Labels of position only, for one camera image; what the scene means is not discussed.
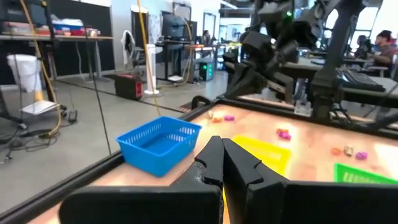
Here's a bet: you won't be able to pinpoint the white tower fan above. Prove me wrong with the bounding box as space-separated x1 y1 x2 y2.
143 43 164 96

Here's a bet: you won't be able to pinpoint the black computer monitor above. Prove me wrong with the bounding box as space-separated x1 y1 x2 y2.
161 14 198 41

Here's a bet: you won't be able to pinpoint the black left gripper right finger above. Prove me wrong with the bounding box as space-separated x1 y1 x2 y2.
223 138 398 224

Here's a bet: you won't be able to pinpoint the green plastic basket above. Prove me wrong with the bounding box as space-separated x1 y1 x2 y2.
333 162 398 185

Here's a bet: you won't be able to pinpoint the blue plastic basket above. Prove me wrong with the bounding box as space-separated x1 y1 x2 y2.
115 116 202 178

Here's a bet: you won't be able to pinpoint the pink box stack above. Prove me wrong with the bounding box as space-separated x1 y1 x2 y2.
1 21 37 35

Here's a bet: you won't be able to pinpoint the person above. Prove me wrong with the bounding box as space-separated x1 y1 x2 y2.
356 34 373 60
201 29 212 46
371 29 398 68

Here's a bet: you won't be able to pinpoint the black stand pole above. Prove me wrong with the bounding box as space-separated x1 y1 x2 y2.
40 0 68 113

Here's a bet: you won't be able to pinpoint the grey desk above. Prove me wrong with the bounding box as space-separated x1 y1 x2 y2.
279 57 343 82
337 74 398 110

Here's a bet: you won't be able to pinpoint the blue white storage tub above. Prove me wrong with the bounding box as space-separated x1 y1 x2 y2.
51 17 85 32

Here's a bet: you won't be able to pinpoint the black computer tower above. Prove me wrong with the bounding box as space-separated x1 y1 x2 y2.
198 62 215 82

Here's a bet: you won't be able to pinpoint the wooden top desk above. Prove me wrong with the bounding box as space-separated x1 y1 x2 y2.
0 34 114 82

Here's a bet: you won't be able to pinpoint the black equipment case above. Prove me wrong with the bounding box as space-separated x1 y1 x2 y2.
114 73 144 101

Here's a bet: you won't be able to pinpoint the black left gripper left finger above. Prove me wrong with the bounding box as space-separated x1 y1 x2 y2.
58 136 224 224

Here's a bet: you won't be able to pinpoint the yellow hanging power cable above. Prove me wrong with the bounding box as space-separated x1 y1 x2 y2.
136 0 162 118
18 0 63 139

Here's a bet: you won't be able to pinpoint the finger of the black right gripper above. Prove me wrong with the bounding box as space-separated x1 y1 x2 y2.
267 73 295 105
223 61 269 101

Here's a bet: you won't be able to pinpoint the white bagged waste bin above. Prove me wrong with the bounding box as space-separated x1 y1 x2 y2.
6 54 43 94

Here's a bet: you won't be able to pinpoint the white paper sheets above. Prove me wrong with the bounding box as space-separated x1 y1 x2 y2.
20 100 62 116

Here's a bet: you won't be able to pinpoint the white jacket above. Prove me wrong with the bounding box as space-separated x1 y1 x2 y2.
120 29 137 66

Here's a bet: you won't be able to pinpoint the black keyboard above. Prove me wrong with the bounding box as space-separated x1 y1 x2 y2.
337 68 386 93

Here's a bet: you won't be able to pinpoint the black partition panel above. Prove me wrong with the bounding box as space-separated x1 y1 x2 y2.
0 0 115 85

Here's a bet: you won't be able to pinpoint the yellow plastic basket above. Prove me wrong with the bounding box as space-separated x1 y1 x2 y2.
221 134 292 224

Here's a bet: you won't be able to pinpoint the tangled black floor cables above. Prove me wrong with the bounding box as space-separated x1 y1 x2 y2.
0 121 63 166

